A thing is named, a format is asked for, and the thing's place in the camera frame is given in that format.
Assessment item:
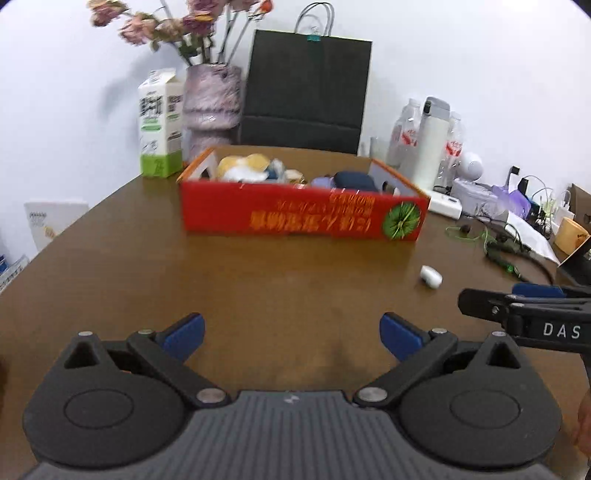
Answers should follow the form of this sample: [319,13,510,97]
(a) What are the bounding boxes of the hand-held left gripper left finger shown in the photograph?
[62,312,232,409]

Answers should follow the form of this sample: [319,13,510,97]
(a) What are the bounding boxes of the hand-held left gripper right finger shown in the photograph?
[353,312,532,409]

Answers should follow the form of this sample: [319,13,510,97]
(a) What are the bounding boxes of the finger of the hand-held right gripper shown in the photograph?
[458,288,591,320]
[512,282,591,299]

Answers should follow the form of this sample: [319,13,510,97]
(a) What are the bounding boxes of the red cardboard box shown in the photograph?
[177,147,431,242]

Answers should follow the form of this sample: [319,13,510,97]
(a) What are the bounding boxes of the navy zip case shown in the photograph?
[332,171,377,192]

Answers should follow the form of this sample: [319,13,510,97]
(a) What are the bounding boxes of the yellow and white plush toy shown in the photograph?
[216,154,273,183]

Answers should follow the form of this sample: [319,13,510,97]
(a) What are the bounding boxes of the wooden desktop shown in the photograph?
[0,175,591,480]

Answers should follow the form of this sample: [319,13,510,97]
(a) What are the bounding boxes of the person's right hand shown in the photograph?
[576,392,591,446]

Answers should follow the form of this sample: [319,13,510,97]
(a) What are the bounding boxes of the black neckband earphones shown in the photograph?
[485,240,555,284]

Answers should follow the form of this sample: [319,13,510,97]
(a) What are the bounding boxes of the black tablet with stand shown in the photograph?
[556,184,591,283]

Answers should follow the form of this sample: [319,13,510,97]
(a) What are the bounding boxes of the white paper sheet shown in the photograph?
[499,210,561,265]

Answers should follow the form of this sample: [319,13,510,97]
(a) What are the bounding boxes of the small white case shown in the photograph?
[419,265,443,290]

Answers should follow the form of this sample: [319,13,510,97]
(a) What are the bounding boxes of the yellow cup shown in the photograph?
[554,217,589,252]

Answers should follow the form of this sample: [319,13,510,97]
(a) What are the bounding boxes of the purple plastic bag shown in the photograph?
[492,184,532,220]

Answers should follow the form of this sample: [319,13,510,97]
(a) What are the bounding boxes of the white power bank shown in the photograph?
[427,188,463,220]

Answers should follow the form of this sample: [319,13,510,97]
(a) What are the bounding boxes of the white tin box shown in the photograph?
[450,178,502,215]

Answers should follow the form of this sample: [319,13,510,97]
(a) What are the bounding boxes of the white round speaker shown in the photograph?
[455,151,485,182]

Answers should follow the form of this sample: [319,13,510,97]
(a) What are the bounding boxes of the white thermos bottle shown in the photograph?
[411,96,451,191]

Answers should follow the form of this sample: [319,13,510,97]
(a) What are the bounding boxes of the clear glass cup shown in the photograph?
[369,136,393,167]

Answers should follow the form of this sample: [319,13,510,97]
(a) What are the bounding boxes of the blue printed packets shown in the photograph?
[0,253,29,294]

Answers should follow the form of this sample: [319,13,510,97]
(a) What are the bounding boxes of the green and white milk carton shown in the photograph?
[137,68,184,178]

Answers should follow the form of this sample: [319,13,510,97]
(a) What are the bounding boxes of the black paper bag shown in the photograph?
[239,2,374,155]

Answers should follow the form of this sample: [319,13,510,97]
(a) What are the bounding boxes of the dried pink flowers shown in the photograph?
[88,0,273,68]

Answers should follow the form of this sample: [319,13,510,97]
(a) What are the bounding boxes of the green earphone cable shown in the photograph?
[445,224,499,257]

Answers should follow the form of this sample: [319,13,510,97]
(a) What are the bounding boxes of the white charging cables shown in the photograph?
[519,174,573,222]

